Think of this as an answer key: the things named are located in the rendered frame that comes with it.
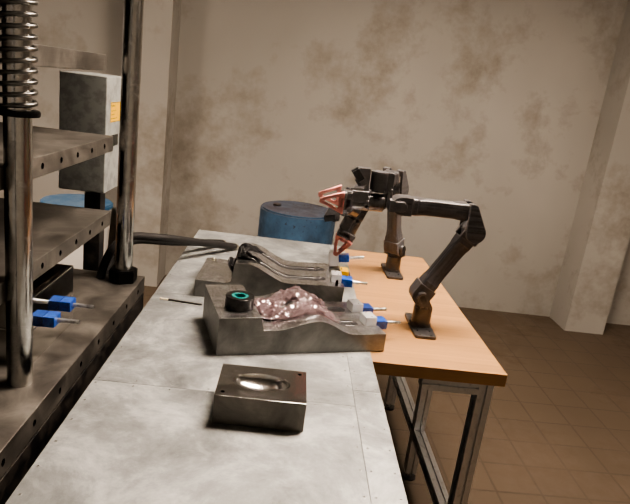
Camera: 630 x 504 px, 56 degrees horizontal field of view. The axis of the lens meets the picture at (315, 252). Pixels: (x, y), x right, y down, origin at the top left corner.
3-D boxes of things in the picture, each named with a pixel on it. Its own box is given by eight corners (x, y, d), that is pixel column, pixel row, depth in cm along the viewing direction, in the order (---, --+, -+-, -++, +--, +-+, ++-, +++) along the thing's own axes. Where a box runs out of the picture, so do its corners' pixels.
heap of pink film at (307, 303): (324, 304, 192) (327, 281, 190) (344, 326, 176) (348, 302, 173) (245, 304, 183) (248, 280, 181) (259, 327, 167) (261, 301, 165)
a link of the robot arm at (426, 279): (408, 298, 193) (474, 219, 187) (404, 291, 199) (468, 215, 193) (423, 309, 194) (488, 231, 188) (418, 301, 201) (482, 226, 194)
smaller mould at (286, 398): (302, 397, 144) (306, 371, 143) (302, 432, 130) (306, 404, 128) (220, 389, 143) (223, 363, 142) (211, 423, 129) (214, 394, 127)
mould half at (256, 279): (336, 287, 228) (341, 253, 224) (340, 312, 203) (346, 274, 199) (205, 272, 225) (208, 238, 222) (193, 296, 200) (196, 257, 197)
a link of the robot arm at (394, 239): (397, 258, 250) (399, 186, 234) (383, 253, 253) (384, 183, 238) (404, 251, 254) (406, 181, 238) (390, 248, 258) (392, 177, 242)
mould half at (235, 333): (351, 316, 200) (356, 286, 197) (383, 351, 177) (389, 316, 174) (202, 317, 183) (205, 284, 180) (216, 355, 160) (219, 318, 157)
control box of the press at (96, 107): (125, 415, 267) (140, 78, 228) (103, 456, 239) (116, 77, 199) (75, 411, 266) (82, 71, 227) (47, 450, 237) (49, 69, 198)
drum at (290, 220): (322, 307, 431) (336, 204, 410) (322, 335, 382) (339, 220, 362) (252, 298, 429) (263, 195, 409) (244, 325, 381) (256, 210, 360)
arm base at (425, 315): (419, 315, 188) (441, 317, 188) (407, 293, 207) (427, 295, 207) (415, 338, 190) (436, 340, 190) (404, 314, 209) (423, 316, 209)
